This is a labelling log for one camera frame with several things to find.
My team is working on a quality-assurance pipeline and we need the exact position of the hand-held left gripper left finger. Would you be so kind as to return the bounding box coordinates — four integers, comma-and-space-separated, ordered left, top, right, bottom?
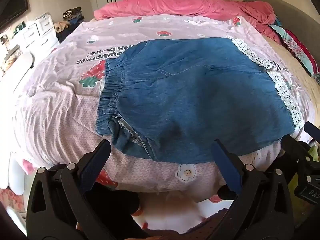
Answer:
26, 139, 112, 240

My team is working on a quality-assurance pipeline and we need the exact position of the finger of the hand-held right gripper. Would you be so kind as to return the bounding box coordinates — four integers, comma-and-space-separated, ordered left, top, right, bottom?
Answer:
303, 121, 320, 143
280, 134, 313, 162

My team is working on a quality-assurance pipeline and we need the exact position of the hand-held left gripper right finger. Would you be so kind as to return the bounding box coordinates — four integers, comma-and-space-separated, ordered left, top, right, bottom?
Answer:
211, 139, 294, 240

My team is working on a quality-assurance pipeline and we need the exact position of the blue denim pants lace trim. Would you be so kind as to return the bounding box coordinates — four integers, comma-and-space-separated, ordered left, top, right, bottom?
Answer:
96, 37, 304, 162

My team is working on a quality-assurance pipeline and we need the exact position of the pink strawberry printed blanket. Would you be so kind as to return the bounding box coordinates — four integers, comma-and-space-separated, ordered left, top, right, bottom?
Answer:
12, 14, 314, 203

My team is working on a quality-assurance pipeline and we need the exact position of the beige bed sheet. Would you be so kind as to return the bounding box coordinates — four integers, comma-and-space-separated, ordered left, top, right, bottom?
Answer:
260, 34, 320, 110

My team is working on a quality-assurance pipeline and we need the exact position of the grey padded headboard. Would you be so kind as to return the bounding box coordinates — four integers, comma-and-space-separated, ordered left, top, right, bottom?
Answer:
244, 0, 320, 63

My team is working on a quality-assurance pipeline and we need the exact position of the white rounded chair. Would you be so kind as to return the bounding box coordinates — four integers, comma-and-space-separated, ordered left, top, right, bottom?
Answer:
0, 51, 35, 100

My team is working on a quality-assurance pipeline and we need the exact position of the beige crumpled cloth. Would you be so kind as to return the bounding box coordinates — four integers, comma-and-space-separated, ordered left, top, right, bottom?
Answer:
54, 21, 72, 33

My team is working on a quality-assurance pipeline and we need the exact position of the white drawer cabinet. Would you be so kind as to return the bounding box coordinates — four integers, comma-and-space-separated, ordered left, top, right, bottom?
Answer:
14, 15, 60, 55

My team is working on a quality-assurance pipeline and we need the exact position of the pile of dark folded clothes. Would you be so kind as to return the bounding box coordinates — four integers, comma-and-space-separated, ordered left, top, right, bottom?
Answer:
56, 7, 87, 43

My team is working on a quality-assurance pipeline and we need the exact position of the pink duvet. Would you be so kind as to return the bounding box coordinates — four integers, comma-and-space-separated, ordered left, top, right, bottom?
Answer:
93, 0, 282, 43

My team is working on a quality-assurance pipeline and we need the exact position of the black wall television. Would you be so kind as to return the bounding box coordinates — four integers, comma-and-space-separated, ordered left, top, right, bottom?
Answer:
0, 0, 29, 30

